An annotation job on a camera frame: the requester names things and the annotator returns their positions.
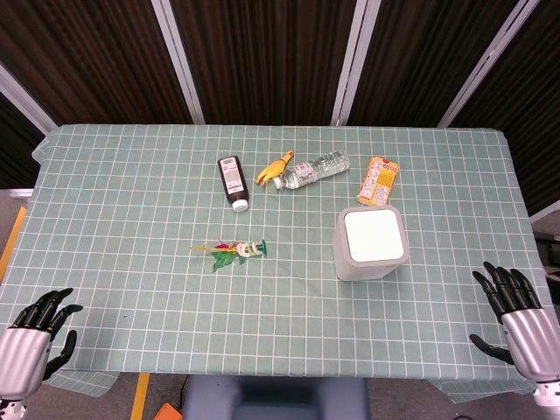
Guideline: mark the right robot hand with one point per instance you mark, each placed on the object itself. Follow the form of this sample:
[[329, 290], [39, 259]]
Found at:
[[525, 341]]

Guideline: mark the orange object on floor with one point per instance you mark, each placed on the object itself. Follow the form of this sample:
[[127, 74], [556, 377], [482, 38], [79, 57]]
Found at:
[[168, 412]]

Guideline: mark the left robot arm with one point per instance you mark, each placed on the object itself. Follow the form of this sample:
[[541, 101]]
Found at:
[[9, 408]]

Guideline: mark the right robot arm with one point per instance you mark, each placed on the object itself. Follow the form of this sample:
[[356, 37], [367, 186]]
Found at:
[[547, 394]]

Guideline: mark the yellow snack package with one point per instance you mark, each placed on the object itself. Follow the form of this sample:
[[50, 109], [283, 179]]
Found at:
[[378, 181]]

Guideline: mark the dark slatted partition panel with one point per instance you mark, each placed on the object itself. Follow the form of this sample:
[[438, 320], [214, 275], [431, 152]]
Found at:
[[424, 57], [525, 109], [87, 57], [267, 57]]

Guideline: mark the white square container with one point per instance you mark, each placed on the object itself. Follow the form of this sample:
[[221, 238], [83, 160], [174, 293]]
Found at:
[[370, 243]]

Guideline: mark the artificial flower sprig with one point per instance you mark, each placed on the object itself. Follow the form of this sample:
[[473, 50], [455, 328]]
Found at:
[[232, 251]]

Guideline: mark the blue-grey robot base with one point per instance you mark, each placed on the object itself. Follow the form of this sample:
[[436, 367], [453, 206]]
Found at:
[[275, 399]]

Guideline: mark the green checkered tablecloth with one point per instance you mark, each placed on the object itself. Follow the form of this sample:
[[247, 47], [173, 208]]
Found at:
[[131, 227]]

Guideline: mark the yellow rubber chicken toy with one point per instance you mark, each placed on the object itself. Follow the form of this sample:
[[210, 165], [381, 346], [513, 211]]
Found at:
[[274, 168]]

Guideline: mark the dark brown squeeze bottle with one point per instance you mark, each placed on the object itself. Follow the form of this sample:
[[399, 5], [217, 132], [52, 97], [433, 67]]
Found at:
[[233, 183]]

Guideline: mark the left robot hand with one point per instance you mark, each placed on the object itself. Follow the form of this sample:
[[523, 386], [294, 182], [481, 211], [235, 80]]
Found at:
[[22, 350]]

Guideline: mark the black equipment box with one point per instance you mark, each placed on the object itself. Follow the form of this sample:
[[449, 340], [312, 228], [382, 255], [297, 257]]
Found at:
[[549, 249]]

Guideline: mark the clear plastic water bottle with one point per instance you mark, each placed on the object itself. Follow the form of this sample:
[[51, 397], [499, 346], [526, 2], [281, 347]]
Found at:
[[311, 170]]

